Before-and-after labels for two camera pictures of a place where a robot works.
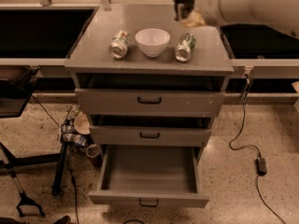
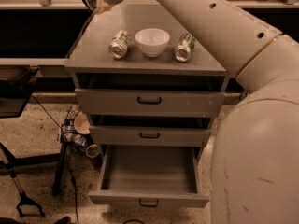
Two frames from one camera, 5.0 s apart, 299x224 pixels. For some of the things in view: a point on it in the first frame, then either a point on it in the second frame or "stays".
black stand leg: (60, 168) stays
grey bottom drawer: (158, 176) stays
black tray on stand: (16, 85) stays
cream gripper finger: (192, 20) -> (100, 5)
